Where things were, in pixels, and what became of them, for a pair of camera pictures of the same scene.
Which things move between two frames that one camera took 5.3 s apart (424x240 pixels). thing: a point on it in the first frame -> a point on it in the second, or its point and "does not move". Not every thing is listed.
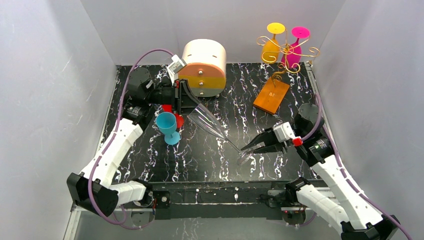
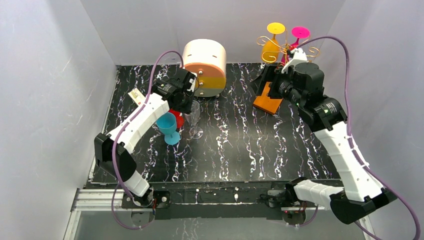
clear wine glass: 202,115 -> 195,132
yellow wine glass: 270,53 does not move
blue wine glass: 166,122 does not move
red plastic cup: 180,119 does not move
